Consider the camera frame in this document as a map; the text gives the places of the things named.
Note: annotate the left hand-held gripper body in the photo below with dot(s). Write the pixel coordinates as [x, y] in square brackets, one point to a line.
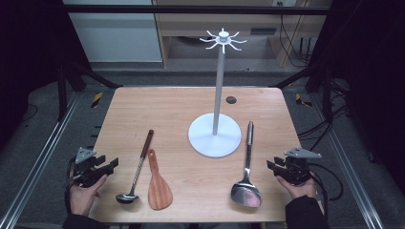
[84, 171]

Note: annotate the black metal stand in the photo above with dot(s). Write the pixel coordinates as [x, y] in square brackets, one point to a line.
[62, 95]
[326, 95]

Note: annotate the person's right hand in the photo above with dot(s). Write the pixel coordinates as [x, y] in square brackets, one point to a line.
[301, 190]

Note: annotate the black curtain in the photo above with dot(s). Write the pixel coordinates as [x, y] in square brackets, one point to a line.
[375, 63]
[28, 47]

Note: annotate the yellow black striped tape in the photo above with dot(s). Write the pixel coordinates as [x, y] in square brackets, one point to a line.
[97, 99]

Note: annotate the person's left hand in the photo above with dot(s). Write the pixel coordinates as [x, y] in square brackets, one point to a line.
[82, 200]

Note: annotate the dark round table grommet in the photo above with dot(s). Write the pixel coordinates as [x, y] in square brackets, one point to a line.
[231, 99]

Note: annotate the white utensil rack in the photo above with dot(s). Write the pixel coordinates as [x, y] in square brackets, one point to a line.
[214, 136]

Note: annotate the aluminium floor rail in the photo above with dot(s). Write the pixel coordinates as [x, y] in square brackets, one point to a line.
[38, 162]
[350, 165]

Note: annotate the white cabinet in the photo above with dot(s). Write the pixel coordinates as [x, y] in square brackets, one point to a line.
[117, 35]

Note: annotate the black horizontal bar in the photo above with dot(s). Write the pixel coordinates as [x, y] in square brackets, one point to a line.
[191, 9]

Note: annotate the light wooden desk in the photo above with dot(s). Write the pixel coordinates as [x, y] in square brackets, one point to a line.
[191, 24]

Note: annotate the wooden rice paddle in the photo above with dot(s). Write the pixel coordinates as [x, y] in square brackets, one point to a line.
[159, 191]

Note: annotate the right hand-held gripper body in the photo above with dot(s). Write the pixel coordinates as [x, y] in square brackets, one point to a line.
[296, 170]

